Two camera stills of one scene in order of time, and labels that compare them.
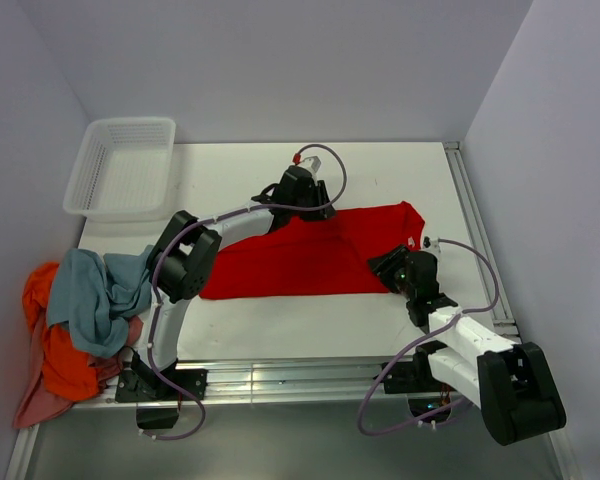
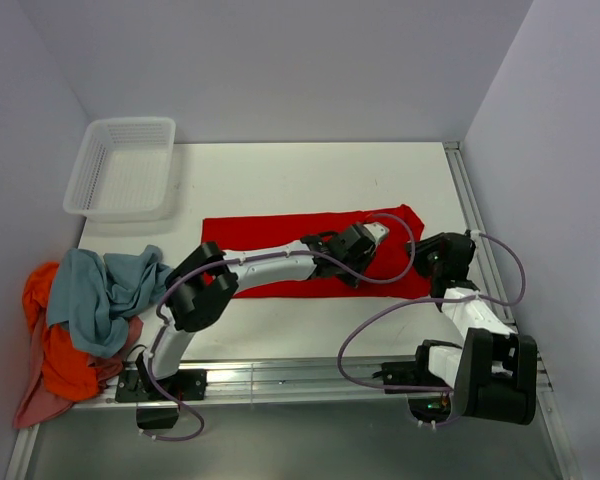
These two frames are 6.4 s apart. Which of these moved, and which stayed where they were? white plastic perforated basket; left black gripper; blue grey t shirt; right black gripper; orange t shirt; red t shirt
Moved: right black gripper; left black gripper
Stayed: red t shirt; orange t shirt; blue grey t shirt; white plastic perforated basket
